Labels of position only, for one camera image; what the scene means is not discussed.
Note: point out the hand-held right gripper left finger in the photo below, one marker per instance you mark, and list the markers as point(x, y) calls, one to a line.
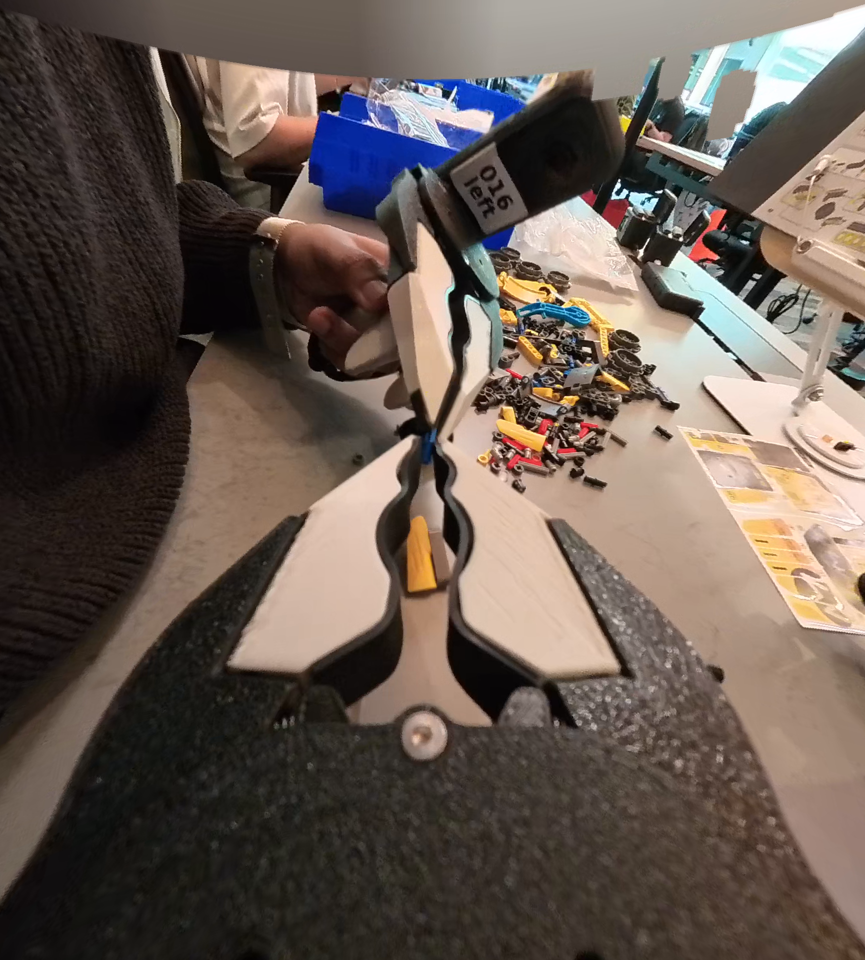
point(312, 600)

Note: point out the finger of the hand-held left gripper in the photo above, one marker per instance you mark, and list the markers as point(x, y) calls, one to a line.
point(421, 330)
point(468, 397)

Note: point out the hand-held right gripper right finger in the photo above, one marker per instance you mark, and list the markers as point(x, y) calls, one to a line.
point(530, 592)

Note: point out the blue toy pin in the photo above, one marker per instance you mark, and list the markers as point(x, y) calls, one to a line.
point(426, 444)

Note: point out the yellow curved panel grey block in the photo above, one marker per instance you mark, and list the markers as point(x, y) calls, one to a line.
point(419, 559)

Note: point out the person's left forearm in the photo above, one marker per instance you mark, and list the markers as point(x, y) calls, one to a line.
point(215, 255)

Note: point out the person's left hand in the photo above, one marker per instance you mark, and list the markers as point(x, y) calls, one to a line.
point(320, 277)

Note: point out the blue plastic bin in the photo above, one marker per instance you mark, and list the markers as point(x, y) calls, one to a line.
point(372, 161)
point(489, 101)

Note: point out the pile of toy building pieces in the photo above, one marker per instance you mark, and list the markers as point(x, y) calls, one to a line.
point(552, 360)

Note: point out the black charger dock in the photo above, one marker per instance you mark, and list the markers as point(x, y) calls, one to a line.
point(669, 244)
point(635, 226)

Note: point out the crumpled clear plastic bag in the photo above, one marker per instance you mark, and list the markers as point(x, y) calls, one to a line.
point(417, 112)

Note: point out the black rectangular box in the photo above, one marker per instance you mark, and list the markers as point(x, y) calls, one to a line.
point(672, 289)

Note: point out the dark grey panel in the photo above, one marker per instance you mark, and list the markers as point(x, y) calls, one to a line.
point(792, 127)

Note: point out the yellow printed sticker sheet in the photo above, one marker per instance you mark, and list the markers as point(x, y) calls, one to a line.
point(762, 487)

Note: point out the white book stand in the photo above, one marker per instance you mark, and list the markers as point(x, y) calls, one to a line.
point(747, 397)

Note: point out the person's dark knit sweater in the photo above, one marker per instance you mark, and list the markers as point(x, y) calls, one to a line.
point(50, 375)

